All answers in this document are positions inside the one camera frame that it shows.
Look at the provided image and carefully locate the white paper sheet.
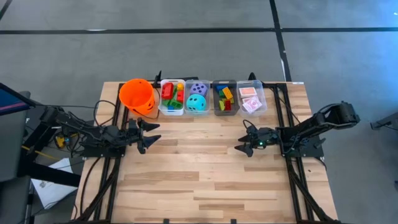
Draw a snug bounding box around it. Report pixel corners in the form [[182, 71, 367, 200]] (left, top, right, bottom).
[[30, 157, 75, 210]]

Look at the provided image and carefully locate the white plastic bin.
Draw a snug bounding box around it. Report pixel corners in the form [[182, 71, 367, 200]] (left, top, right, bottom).
[[157, 78, 186, 116]]

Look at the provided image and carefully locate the teal foam die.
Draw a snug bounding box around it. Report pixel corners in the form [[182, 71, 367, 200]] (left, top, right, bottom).
[[185, 93, 207, 112]]

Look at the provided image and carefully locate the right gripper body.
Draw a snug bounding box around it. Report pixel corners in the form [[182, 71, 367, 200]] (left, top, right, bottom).
[[248, 126, 281, 149]]

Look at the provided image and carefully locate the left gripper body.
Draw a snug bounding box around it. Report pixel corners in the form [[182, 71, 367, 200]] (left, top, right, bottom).
[[119, 118, 147, 155]]

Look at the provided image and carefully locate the orange pumpkin-face bucket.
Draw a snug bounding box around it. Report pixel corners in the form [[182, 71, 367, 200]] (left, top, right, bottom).
[[118, 78, 158, 120]]

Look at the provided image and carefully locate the clear plastic bin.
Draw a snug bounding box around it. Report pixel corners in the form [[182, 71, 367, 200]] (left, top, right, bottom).
[[183, 78, 211, 117], [236, 79, 268, 118]]

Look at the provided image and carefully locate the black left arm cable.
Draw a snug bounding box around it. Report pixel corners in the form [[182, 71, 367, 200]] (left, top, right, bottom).
[[92, 100, 119, 128]]

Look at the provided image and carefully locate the dark grey plastic bin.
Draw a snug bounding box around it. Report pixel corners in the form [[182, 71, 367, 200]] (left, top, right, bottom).
[[211, 79, 240, 117]]

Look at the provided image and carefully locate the black aluminium table frame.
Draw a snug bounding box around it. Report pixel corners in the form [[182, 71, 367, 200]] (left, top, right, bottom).
[[71, 70, 343, 224]]

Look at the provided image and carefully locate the black right camera cable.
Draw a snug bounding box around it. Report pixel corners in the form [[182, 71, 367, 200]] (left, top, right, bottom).
[[242, 119, 259, 132]]

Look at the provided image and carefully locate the blue screen monitor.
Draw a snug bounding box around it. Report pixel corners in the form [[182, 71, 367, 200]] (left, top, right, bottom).
[[0, 82, 37, 116]]

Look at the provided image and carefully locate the black workstation stand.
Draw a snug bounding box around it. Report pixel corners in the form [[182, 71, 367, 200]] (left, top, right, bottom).
[[0, 90, 82, 224]]

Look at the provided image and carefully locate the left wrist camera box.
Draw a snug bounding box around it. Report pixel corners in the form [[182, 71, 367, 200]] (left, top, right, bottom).
[[101, 125, 121, 142]]

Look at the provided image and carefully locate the purple foam die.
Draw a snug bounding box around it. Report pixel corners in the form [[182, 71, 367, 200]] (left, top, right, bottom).
[[189, 82, 208, 98]]

